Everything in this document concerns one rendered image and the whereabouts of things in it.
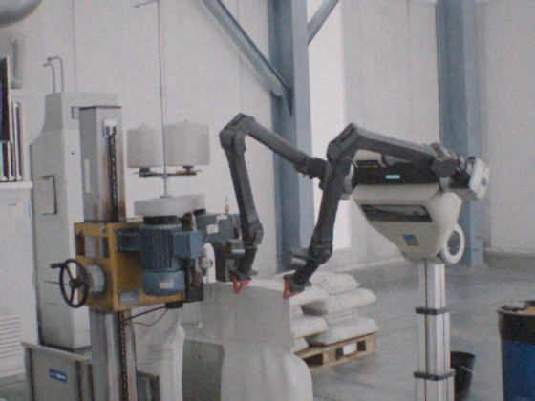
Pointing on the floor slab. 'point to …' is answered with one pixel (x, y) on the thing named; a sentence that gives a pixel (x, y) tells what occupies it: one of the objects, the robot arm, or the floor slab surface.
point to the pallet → (324, 353)
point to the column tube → (97, 151)
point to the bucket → (462, 380)
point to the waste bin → (517, 349)
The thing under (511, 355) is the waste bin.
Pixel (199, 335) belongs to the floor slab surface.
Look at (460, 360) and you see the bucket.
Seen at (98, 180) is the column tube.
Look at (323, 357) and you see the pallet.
